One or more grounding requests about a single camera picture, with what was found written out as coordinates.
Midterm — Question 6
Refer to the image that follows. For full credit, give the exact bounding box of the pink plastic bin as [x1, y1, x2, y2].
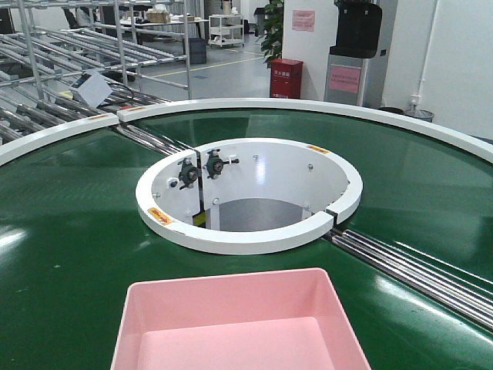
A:
[111, 268, 369, 369]

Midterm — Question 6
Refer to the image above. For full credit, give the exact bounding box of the red fire extinguisher cabinet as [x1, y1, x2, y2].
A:
[270, 59, 303, 99]

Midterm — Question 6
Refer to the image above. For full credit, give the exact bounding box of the green potted plant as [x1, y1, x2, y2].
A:
[260, 0, 284, 68]

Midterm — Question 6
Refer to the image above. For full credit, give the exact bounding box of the grey standing kiosk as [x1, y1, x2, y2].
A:
[324, 1, 382, 106]

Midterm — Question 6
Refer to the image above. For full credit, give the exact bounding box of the white wheeled cart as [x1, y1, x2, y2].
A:
[208, 14, 244, 48]

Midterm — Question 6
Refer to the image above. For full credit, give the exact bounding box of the green circular conveyor belt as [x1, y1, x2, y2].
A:
[1, 109, 492, 369]

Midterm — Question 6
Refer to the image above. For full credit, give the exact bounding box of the grey control box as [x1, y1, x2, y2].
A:
[69, 71, 112, 108]

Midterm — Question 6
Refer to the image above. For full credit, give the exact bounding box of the white outer conveyor rim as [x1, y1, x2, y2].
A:
[1, 98, 492, 165]

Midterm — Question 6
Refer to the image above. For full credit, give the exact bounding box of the metal roller rack shelving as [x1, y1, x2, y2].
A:
[1, 1, 193, 143]

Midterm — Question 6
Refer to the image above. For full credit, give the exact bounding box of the steel conveyor rollers right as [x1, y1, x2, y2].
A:
[325, 229, 492, 331]

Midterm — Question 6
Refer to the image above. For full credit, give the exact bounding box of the white inner conveyor ring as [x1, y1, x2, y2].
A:
[135, 137, 364, 255]

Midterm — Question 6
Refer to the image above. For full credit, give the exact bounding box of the pink wall notice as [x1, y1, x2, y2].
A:
[292, 9, 315, 32]

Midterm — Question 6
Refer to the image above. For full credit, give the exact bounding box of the wire mesh waste bin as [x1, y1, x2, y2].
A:
[404, 109, 434, 123]

